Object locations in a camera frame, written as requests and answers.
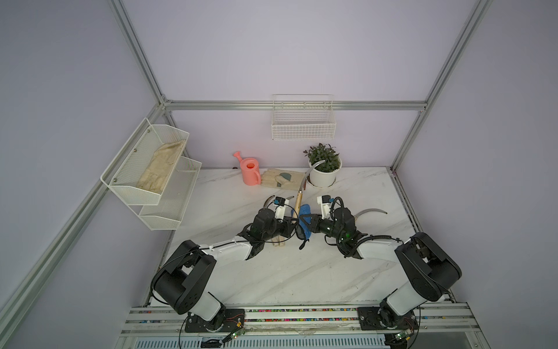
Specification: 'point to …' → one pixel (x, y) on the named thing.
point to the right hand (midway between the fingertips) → (301, 219)
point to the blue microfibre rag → (304, 209)
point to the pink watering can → (250, 169)
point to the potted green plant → (324, 174)
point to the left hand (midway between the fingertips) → (296, 221)
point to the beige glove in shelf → (154, 177)
